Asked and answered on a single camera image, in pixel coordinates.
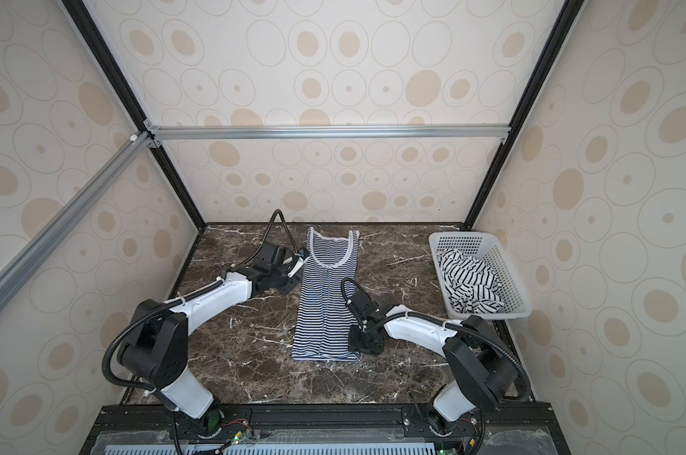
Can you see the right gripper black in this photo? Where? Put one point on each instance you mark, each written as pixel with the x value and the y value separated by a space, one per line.
pixel 367 341

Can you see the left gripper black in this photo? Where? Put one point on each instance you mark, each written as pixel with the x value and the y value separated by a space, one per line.
pixel 292 285

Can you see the blue white striped tank top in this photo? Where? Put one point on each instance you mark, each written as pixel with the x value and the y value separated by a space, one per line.
pixel 324 319

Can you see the black white striped tank top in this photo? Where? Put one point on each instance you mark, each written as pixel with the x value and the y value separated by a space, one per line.
pixel 471 285

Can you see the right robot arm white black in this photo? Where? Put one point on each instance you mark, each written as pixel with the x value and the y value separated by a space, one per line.
pixel 486 373

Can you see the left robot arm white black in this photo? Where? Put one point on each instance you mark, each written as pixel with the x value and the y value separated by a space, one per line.
pixel 152 352

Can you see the white plastic laundry basket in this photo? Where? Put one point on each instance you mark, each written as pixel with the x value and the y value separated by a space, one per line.
pixel 486 247

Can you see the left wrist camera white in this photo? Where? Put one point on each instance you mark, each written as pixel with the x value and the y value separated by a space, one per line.
pixel 296 262

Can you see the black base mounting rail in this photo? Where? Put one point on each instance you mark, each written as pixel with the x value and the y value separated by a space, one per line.
pixel 529 428

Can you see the horizontal aluminium back rail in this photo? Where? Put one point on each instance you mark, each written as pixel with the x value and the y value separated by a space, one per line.
pixel 339 132

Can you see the left black corner post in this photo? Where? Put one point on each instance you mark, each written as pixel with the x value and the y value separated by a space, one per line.
pixel 81 17

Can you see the black corner post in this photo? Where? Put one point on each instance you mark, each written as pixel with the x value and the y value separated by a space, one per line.
pixel 554 44
pixel 81 17

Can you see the diagonal aluminium left rail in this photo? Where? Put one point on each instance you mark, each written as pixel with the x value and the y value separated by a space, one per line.
pixel 24 265

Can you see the right black corner post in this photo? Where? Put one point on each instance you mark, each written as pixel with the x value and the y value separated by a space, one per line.
pixel 554 44

